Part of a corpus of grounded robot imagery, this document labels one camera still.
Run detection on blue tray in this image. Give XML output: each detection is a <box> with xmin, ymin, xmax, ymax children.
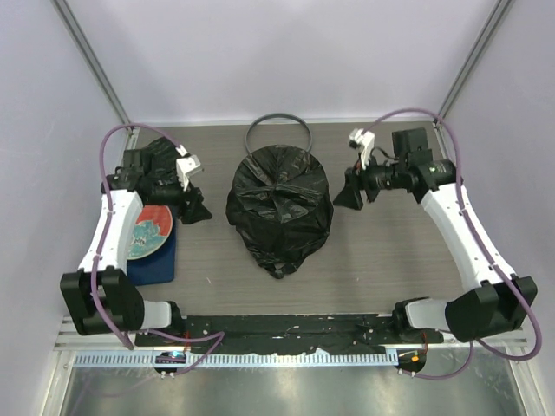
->
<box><xmin>127</xmin><ymin>209</ymin><xmax>177</xmax><ymax>286</ymax></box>

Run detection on grey trash bin rim ring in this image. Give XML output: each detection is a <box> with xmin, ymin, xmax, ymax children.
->
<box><xmin>245</xmin><ymin>112</ymin><xmax>314</xmax><ymax>153</ymax></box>

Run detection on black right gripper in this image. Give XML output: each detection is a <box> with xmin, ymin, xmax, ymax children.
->
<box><xmin>332</xmin><ymin>150</ymin><xmax>406</xmax><ymax>211</ymax></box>

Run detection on left aluminium corner post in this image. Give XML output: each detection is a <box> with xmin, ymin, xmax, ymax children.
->
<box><xmin>50</xmin><ymin>0</ymin><xmax>134</xmax><ymax>131</ymax></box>

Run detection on red and teal plate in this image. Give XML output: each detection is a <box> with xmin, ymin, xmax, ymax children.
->
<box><xmin>127</xmin><ymin>205</ymin><xmax>173</xmax><ymax>261</ymax></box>

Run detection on aluminium corner post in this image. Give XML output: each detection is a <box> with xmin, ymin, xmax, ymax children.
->
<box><xmin>50</xmin><ymin>0</ymin><xmax>134</xmax><ymax>131</ymax></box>
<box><xmin>434</xmin><ymin>0</ymin><xmax>515</xmax><ymax>124</ymax></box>

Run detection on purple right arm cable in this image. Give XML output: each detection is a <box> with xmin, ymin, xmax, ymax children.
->
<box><xmin>366</xmin><ymin>107</ymin><xmax>543</xmax><ymax>380</ymax></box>

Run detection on perforated cable duct strip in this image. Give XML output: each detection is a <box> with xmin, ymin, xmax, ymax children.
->
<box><xmin>74</xmin><ymin>349</ymin><xmax>398</xmax><ymax>368</ymax></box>

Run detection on right aluminium corner post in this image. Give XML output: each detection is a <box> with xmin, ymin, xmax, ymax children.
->
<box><xmin>434</xmin><ymin>0</ymin><xmax>515</xmax><ymax>124</ymax></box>

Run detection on folded spare black bags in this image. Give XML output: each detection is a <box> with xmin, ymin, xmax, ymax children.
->
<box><xmin>140</xmin><ymin>137</ymin><xmax>180</xmax><ymax>187</ymax></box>

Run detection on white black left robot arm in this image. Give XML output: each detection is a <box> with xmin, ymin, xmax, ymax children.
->
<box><xmin>60</xmin><ymin>146</ymin><xmax>212</xmax><ymax>348</ymax></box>

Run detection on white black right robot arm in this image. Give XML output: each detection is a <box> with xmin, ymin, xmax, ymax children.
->
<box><xmin>333</xmin><ymin>127</ymin><xmax>538</xmax><ymax>342</ymax></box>

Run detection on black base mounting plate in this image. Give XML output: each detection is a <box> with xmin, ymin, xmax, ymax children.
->
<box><xmin>134</xmin><ymin>312</ymin><xmax>444</xmax><ymax>354</ymax></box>

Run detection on aluminium frame rail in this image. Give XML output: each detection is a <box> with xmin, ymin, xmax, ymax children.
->
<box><xmin>53</xmin><ymin>315</ymin><xmax>148</xmax><ymax>352</ymax></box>

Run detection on black trash bag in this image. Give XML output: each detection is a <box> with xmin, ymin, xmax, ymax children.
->
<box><xmin>225</xmin><ymin>145</ymin><xmax>334</xmax><ymax>279</ymax></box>

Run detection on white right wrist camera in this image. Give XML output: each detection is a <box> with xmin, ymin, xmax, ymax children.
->
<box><xmin>349</xmin><ymin>128</ymin><xmax>375</xmax><ymax>170</ymax></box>

